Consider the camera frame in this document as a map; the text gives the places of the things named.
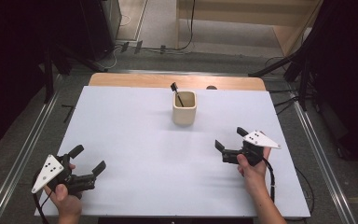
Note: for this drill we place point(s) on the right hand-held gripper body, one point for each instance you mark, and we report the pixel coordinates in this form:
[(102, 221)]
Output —
[(262, 139)]

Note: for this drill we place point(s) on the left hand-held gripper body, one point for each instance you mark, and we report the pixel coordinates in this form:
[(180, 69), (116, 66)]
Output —
[(50, 172)]

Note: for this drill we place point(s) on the cream square cup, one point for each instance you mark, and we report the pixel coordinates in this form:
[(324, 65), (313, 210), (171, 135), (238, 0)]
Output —
[(184, 115)]

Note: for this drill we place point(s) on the black thin brush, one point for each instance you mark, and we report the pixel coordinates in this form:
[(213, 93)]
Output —
[(178, 97)]

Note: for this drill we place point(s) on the person's left hand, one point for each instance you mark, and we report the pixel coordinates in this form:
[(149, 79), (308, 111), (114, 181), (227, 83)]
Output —
[(68, 205)]

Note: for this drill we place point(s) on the person's right hand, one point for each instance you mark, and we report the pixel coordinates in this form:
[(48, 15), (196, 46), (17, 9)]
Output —
[(254, 175)]

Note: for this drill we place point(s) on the white table mat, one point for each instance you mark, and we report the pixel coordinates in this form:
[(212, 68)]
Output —
[(143, 149)]

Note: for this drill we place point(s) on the dark round table grommet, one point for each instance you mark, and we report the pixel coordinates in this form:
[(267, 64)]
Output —
[(211, 87)]

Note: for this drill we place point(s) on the black metal stand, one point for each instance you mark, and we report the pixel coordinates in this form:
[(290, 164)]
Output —
[(48, 77), (304, 81)]

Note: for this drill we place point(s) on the wooden table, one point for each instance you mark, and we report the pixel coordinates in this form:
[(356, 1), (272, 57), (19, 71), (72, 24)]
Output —
[(130, 80)]

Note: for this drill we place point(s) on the light wooden furniture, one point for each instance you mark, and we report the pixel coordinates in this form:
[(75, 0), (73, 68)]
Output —
[(287, 34)]

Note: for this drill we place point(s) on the dark curtain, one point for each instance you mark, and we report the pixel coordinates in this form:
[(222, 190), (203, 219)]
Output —
[(351, 77), (9, 62)]

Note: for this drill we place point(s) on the black cabinet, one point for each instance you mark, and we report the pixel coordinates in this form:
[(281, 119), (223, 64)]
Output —
[(101, 28)]

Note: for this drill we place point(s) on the metal floor rail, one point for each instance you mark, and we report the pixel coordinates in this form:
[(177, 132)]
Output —
[(323, 161), (21, 161)]

